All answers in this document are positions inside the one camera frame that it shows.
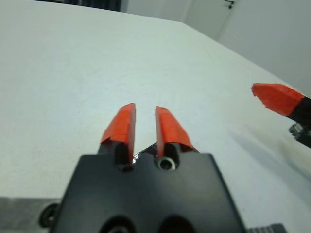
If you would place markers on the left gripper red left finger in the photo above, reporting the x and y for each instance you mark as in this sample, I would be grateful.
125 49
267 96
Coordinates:
121 126

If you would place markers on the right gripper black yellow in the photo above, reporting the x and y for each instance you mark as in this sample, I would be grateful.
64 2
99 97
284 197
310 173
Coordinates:
303 134

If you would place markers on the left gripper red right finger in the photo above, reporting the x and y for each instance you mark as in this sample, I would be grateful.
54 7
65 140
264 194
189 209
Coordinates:
171 131

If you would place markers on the black glossy box lid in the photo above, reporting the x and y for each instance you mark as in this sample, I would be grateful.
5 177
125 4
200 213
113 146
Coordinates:
148 151

